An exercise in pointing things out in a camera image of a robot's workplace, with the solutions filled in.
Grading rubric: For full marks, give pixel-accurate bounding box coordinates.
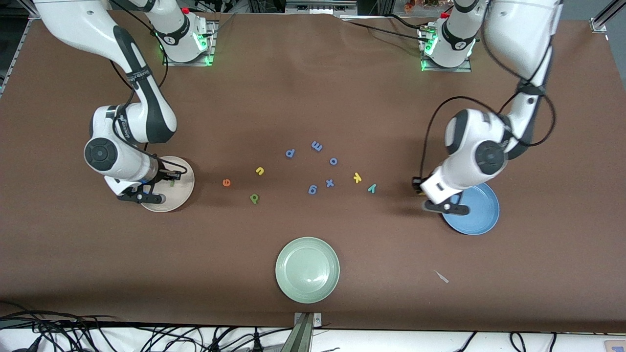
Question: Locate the beige round plate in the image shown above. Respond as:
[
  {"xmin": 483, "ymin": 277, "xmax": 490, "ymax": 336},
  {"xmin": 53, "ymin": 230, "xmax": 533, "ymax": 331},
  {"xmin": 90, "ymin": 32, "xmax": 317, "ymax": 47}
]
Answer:
[{"xmin": 141, "ymin": 156, "xmax": 195, "ymax": 213}]

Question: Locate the blue round plate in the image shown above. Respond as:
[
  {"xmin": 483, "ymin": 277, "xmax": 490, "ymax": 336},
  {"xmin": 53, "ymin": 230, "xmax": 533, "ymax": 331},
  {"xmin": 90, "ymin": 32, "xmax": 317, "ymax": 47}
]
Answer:
[{"xmin": 443, "ymin": 183, "xmax": 500, "ymax": 236}]

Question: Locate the brown table mat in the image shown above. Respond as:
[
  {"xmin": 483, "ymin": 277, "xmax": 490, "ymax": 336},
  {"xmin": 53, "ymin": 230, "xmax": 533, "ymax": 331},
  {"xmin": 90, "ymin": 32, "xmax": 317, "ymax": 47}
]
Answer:
[{"xmin": 0, "ymin": 7, "xmax": 626, "ymax": 334}]

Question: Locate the pale green round plate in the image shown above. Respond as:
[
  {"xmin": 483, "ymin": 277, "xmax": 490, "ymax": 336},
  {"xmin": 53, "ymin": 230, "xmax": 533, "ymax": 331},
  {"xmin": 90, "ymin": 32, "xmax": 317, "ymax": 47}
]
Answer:
[{"xmin": 275, "ymin": 237, "xmax": 340, "ymax": 304}]

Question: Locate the grey metal equipment box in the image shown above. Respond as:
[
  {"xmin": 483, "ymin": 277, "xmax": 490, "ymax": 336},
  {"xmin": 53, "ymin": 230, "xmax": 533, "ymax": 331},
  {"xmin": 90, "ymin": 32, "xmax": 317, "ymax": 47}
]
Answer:
[{"xmin": 285, "ymin": 0, "xmax": 358, "ymax": 16}]

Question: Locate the long black arm cable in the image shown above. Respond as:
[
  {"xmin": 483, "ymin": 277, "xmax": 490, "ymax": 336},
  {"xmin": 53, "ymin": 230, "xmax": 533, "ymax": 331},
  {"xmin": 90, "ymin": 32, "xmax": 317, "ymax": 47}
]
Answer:
[
  {"xmin": 420, "ymin": 20, "xmax": 557, "ymax": 181},
  {"xmin": 110, "ymin": 49, "xmax": 169, "ymax": 147}
]

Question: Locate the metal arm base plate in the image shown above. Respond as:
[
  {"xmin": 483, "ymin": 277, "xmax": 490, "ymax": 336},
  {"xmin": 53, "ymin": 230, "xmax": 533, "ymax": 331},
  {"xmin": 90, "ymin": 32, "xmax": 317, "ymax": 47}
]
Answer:
[
  {"xmin": 162, "ymin": 22, "xmax": 217, "ymax": 66},
  {"xmin": 421, "ymin": 27, "xmax": 472, "ymax": 73}
]

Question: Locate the black base power cable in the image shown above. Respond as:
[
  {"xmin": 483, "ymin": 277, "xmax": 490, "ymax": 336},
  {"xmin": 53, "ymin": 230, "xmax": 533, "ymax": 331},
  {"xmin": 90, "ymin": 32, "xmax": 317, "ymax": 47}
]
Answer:
[{"xmin": 342, "ymin": 14, "xmax": 433, "ymax": 44}]

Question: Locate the grey metal camera bracket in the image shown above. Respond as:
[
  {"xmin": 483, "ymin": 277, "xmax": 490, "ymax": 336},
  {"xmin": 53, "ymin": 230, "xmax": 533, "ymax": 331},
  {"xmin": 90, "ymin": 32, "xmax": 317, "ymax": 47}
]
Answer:
[{"xmin": 292, "ymin": 312, "xmax": 323, "ymax": 352}]

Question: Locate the black cable tangle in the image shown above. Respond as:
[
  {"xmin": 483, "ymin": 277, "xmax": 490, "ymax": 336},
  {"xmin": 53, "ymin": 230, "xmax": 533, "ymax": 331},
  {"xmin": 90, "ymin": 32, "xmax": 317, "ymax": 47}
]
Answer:
[{"xmin": 0, "ymin": 299, "xmax": 294, "ymax": 352}]

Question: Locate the aluminium table edge rail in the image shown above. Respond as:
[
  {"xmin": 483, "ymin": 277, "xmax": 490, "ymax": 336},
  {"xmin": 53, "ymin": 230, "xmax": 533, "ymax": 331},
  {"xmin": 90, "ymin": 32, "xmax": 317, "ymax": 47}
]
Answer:
[{"xmin": 0, "ymin": 5, "xmax": 49, "ymax": 96}]

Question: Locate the aluminium frame profile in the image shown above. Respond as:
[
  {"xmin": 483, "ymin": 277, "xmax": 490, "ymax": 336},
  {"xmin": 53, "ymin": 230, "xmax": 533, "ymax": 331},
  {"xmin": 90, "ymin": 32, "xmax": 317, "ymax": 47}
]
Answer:
[{"xmin": 589, "ymin": 0, "xmax": 626, "ymax": 34}]

